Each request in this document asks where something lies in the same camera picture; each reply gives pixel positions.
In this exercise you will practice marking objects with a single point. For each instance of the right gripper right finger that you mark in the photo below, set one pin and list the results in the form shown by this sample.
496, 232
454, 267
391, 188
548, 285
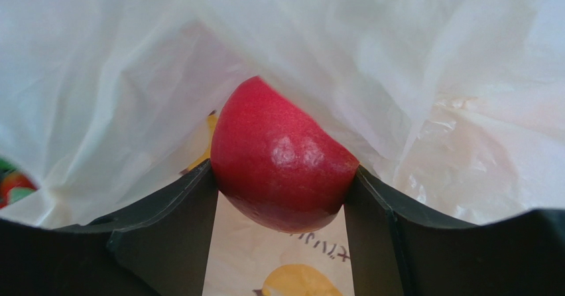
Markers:
399, 246

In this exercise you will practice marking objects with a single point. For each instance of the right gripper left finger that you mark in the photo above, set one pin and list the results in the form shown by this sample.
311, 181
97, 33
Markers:
156, 246

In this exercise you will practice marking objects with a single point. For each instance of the translucent beige plastic bag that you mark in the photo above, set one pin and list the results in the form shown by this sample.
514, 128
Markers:
458, 104

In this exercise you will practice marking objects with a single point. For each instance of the red teal floral plate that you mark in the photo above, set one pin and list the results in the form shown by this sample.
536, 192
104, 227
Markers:
14, 184

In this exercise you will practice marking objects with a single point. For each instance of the red apple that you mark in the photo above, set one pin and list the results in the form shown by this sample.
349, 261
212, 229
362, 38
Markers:
275, 164

